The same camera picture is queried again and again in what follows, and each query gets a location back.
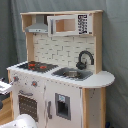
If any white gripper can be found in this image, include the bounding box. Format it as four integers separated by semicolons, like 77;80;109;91
0;78;13;95

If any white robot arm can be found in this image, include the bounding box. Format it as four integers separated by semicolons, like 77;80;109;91
0;80;37;128

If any white wooden toy kitchen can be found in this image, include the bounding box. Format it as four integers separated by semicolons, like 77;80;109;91
8;10;115;128

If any left stove knob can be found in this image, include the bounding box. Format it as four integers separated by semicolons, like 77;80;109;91
13;76;19;82

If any stove knob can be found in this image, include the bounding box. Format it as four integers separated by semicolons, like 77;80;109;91
32;81;38;87
13;76;19;82

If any white oven door with window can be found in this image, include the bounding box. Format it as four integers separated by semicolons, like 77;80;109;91
18;90;38;121

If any right stove knob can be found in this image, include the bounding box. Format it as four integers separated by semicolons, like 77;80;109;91
32;81;38;87

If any black stovetop with red burners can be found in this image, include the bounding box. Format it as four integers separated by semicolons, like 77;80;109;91
20;61;56;73

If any grey ice dispenser panel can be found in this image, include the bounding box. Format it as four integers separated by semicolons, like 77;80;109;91
55;93;71;120

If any grey toy sink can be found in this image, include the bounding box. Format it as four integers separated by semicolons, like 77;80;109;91
53;67;92;81

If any grey range hood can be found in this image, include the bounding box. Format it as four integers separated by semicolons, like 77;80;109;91
25;15;48;33

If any black toy faucet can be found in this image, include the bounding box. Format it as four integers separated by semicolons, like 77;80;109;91
75;50;95;71

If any white toy microwave door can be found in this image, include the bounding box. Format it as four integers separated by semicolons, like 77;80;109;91
47;14;93;36

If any white cabinet door with handle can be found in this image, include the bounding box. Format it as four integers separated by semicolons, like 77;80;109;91
45;81;81;128

